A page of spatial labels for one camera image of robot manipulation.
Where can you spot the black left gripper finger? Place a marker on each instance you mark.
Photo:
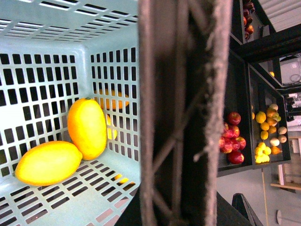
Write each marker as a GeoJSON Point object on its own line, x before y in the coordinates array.
{"type": "Point", "coordinates": [239, 213]}

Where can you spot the orange yellow mango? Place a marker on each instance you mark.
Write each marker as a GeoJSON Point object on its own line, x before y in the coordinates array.
{"type": "Point", "coordinates": [86, 125]}

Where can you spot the yellow lemon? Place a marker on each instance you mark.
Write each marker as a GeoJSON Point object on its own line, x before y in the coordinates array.
{"type": "Point", "coordinates": [48, 163]}

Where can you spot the black lemon crate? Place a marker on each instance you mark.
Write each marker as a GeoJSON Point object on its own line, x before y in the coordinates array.
{"type": "Point", "coordinates": [269, 135]}

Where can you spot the light blue plastic basket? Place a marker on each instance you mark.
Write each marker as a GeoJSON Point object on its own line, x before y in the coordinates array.
{"type": "Point", "coordinates": [52, 53]}

